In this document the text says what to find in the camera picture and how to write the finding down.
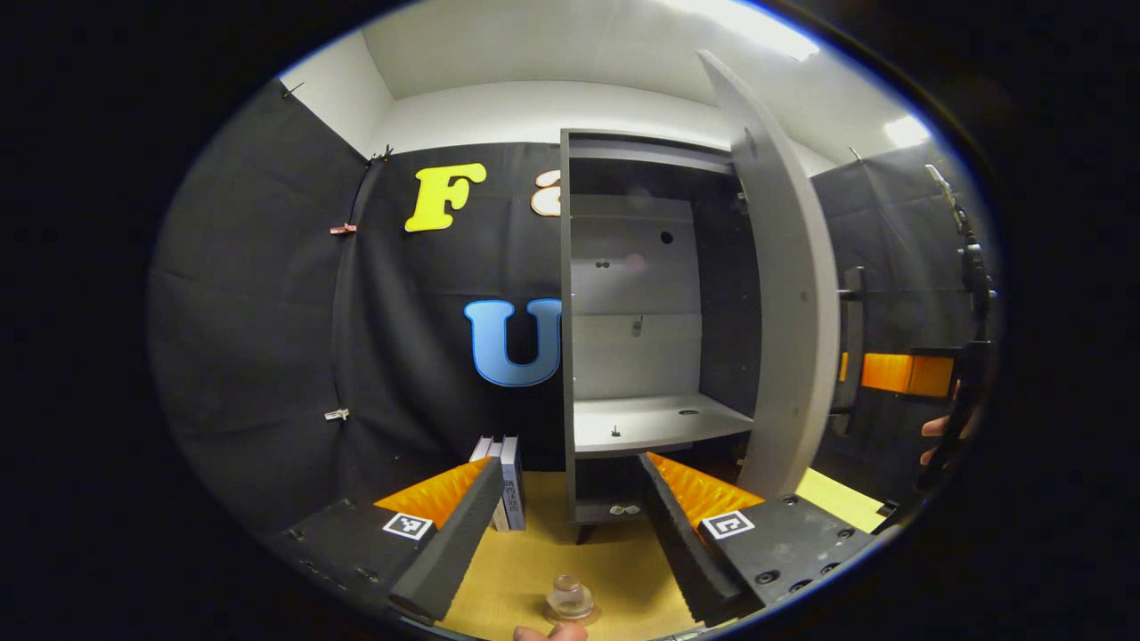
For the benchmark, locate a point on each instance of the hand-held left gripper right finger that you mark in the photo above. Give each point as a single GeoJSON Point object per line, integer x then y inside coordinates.
{"type": "Point", "coordinates": [681, 543]}

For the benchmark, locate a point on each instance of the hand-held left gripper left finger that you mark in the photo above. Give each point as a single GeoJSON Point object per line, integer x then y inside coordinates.
{"type": "Point", "coordinates": [454, 543]}

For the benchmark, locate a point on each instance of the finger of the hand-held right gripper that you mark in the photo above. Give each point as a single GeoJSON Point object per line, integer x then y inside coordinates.
{"type": "Point", "coordinates": [899, 374]}

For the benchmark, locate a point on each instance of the clear plastic bottle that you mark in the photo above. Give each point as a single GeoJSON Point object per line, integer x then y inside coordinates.
{"type": "Point", "coordinates": [570, 595]}

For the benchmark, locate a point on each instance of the beige cabinet door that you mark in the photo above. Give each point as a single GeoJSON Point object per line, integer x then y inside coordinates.
{"type": "Point", "coordinates": [793, 312]}

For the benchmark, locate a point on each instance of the dark grey cabinet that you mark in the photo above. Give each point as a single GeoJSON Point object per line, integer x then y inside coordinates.
{"type": "Point", "coordinates": [565, 312]}

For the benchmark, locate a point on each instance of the grey book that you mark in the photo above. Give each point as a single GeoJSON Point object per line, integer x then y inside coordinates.
{"type": "Point", "coordinates": [514, 481]}

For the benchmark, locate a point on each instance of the white book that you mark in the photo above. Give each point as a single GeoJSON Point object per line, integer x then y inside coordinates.
{"type": "Point", "coordinates": [485, 450]}

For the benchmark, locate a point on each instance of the black backdrop cloth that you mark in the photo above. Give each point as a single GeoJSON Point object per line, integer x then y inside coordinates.
{"type": "Point", "coordinates": [267, 312]}

